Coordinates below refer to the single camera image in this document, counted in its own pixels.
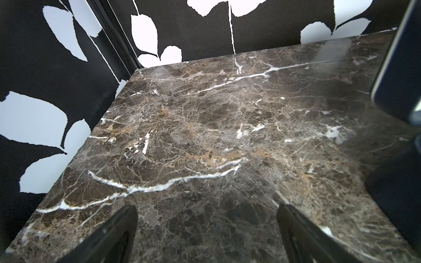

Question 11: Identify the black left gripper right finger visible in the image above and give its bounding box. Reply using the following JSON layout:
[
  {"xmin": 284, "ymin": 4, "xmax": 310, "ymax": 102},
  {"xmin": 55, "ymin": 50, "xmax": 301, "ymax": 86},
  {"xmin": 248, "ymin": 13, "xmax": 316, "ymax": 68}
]
[{"xmin": 277, "ymin": 204, "xmax": 359, "ymax": 263}]

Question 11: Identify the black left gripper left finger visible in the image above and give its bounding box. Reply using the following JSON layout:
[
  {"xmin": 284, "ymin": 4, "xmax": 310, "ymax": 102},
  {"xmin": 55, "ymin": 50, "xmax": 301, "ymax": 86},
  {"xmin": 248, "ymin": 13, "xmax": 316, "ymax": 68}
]
[{"xmin": 58, "ymin": 205, "xmax": 138, "ymax": 263}]

